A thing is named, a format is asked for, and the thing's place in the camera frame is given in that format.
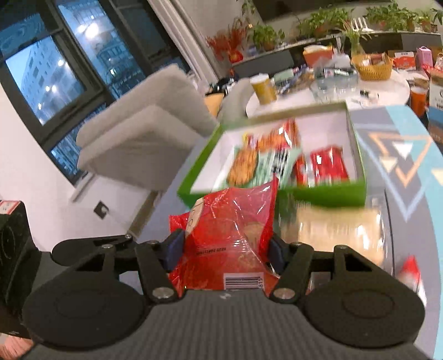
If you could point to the white curtain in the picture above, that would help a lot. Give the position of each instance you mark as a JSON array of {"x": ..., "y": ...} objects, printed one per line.
[{"x": 187, "y": 41}]

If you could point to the blue white cardboard box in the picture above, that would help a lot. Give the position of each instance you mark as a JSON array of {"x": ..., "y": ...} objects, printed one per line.
[{"x": 436, "y": 100}]

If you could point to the grey fabric sofa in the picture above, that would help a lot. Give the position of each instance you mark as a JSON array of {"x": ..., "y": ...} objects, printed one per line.
[{"x": 148, "y": 131}]

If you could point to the orange cup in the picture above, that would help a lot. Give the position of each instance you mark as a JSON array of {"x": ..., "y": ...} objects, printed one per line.
[{"x": 418, "y": 102}]

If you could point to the hanging green vine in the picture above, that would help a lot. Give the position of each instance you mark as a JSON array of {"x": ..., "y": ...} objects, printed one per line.
[{"x": 247, "y": 7}]

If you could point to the light green snack bag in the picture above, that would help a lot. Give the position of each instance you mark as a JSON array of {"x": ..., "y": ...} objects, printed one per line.
[{"x": 273, "y": 166}]

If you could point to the large leaf plant white pot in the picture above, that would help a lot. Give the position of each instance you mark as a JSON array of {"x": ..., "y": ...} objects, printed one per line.
[{"x": 437, "y": 15}]

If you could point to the bright red snack packet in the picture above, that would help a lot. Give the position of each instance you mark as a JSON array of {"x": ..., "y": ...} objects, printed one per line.
[{"x": 327, "y": 166}]

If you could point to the large red snack bag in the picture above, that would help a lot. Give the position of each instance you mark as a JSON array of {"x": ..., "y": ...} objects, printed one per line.
[{"x": 228, "y": 235}]

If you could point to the red flower decoration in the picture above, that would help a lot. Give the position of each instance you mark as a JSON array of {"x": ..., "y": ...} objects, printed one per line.
[{"x": 228, "y": 41}]

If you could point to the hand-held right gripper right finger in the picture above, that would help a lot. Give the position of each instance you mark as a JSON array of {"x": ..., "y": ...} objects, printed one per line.
[{"x": 277, "y": 254}]

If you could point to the clear yellow wafer packet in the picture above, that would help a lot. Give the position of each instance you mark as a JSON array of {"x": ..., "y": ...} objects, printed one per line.
[{"x": 335, "y": 228}]

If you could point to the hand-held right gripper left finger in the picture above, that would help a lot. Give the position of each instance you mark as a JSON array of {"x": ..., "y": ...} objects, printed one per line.
[{"x": 174, "y": 249}]

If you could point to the orange red snack packet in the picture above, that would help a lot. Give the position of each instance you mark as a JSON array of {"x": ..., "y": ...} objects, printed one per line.
[{"x": 273, "y": 136}]

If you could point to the green cardboard box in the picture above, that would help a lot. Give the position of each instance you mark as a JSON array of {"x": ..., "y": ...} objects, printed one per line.
[{"x": 207, "y": 162}]

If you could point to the potted green plant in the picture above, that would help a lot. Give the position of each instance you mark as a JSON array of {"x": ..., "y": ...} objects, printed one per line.
[
  {"x": 379, "y": 15},
  {"x": 406, "y": 17},
  {"x": 425, "y": 22},
  {"x": 266, "y": 36},
  {"x": 337, "y": 19},
  {"x": 311, "y": 24}
]

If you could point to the yellow canister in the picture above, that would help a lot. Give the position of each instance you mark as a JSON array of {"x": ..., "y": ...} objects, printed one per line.
[{"x": 264, "y": 90}]

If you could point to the round white table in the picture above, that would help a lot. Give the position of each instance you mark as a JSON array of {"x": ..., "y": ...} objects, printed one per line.
[{"x": 380, "y": 93}]

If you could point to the grey television cabinet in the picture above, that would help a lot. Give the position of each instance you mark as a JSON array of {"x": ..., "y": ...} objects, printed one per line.
[{"x": 270, "y": 57}]

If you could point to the orange tissue box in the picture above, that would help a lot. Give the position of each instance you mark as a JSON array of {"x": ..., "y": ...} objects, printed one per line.
[{"x": 316, "y": 57}]

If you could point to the red snack packet white label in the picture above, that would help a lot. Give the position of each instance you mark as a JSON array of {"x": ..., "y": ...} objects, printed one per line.
[{"x": 410, "y": 271}]

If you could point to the orange printed box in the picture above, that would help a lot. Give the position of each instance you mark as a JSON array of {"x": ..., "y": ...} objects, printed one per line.
[{"x": 403, "y": 62}]

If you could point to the yellow wicker basket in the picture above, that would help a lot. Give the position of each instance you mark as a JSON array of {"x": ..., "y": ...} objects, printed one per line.
[{"x": 373, "y": 71}]

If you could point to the pink box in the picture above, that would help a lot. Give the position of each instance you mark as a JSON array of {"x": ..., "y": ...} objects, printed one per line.
[{"x": 424, "y": 57}]

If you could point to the spider plant glass vase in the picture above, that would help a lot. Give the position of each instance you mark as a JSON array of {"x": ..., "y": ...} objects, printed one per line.
[{"x": 356, "y": 38}]

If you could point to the yellow cushion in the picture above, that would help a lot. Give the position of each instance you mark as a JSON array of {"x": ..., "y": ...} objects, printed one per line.
[{"x": 214, "y": 104}]

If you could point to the black wall socket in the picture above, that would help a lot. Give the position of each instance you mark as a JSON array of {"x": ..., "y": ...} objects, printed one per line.
[{"x": 101, "y": 209}]

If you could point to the dark framed window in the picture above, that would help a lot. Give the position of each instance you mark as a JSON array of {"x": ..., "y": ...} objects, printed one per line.
[{"x": 69, "y": 86}]

